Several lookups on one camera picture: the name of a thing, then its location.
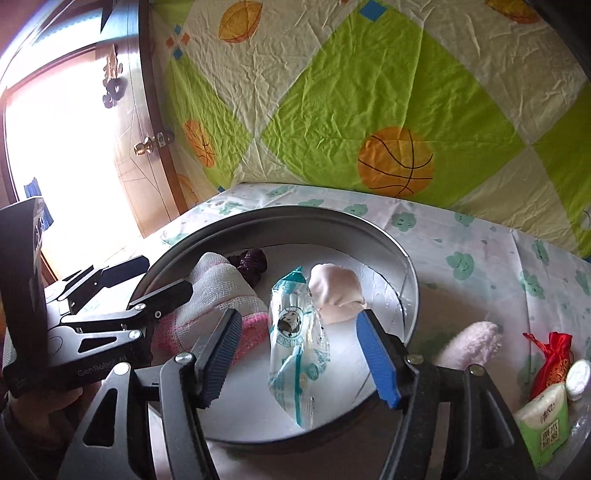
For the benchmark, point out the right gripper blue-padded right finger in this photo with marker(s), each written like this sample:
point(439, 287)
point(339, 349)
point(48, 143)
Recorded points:
point(484, 441)

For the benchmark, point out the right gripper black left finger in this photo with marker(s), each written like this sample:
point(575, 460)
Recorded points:
point(113, 440)

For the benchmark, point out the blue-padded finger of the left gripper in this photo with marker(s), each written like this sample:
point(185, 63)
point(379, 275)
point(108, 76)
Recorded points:
point(81, 287)

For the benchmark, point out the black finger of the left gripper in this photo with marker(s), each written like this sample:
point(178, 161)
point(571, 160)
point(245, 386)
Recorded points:
point(141, 313)

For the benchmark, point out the green white tissue pack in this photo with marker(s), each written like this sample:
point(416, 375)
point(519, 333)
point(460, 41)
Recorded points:
point(544, 423)

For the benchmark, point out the pink-edged white knitted cloth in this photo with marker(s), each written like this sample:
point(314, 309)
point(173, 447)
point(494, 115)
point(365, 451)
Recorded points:
point(217, 287)

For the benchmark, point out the red gold drawstring pouch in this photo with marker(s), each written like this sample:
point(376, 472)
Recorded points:
point(557, 360)

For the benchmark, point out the purple velvet scrunchie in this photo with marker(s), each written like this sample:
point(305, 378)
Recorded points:
point(251, 264)

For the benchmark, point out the teal white wet-wipe packet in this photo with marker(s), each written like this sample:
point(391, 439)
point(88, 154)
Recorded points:
point(299, 348)

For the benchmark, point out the pale pink soft cloth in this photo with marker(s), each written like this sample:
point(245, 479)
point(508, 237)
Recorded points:
point(337, 293)

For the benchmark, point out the person's left hand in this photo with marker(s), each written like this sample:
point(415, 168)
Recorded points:
point(37, 428)

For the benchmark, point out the white bottle in plastic bag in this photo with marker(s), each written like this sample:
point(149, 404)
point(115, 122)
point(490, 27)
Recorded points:
point(572, 460)

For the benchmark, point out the brown wooden door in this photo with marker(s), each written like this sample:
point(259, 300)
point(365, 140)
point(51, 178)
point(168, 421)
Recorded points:
point(77, 93)

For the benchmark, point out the brass door knob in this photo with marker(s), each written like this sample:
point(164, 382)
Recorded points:
point(150, 143)

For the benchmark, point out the round black metal tin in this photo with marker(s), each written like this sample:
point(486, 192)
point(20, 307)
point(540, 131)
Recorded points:
point(246, 414)

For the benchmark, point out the green cream sports-print sheet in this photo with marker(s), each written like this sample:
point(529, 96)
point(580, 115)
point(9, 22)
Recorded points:
point(474, 106)

